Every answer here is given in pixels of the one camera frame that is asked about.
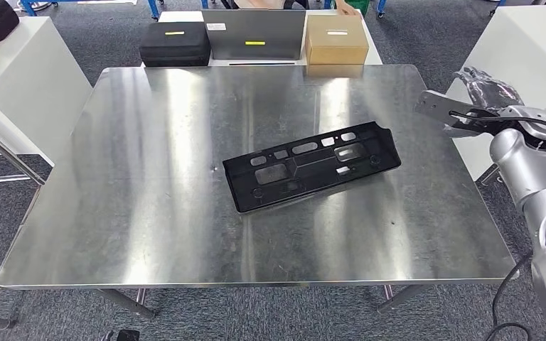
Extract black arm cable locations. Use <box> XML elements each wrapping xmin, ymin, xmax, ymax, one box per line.
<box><xmin>485</xmin><ymin>254</ymin><xmax>535</xmax><ymax>341</ymax></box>
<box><xmin>448</xmin><ymin>110</ymin><xmax>546</xmax><ymax>142</ymax></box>

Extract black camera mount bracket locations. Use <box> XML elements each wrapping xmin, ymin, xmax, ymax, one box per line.
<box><xmin>442</xmin><ymin>109</ymin><xmax>503</xmax><ymax>139</ymax></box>

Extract white cabinet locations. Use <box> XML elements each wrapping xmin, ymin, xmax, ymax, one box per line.
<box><xmin>0</xmin><ymin>16</ymin><xmax>92</xmax><ymax>168</ymax></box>

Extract long black plastic part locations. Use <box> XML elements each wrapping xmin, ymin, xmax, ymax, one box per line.
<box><xmin>222</xmin><ymin>121</ymin><xmax>402</xmax><ymax>214</ymax></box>

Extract black hard case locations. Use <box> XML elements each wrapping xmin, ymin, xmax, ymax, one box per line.
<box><xmin>139</xmin><ymin>21</ymin><xmax>212</xmax><ymax>67</ymax></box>

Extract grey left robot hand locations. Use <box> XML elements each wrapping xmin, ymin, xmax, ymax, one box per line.
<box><xmin>101</xmin><ymin>329</ymin><xmax>141</xmax><ymax>341</ymax></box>

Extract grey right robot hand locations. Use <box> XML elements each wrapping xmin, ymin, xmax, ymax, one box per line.
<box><xmin>454</xmin><ymin>65</ymin><xmax>525</xmax><ymax>114</ymax></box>

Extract grey laptop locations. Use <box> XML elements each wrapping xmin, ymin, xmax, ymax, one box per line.
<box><xmin>202</xmin><ymin>9</ymin><xmax>307</xmax><ymax>61</ymax></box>

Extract blue metal trolley frame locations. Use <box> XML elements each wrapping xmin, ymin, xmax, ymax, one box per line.
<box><xmin>18</xmin><ymin>0</ymin><xmax>166</xmax><ymax>22</ymax></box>

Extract stainless steel workbench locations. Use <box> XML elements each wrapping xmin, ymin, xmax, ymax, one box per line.
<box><xmin>0</xmin><ymin>63</ymin><xmax>519</xmax><ymax>322</ymax></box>

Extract brown cardboard box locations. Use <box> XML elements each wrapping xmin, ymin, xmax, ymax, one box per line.
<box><xmin>304</xmin><ymin>13</ymin><xmax>370</xmax><ymax>66</ymax></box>

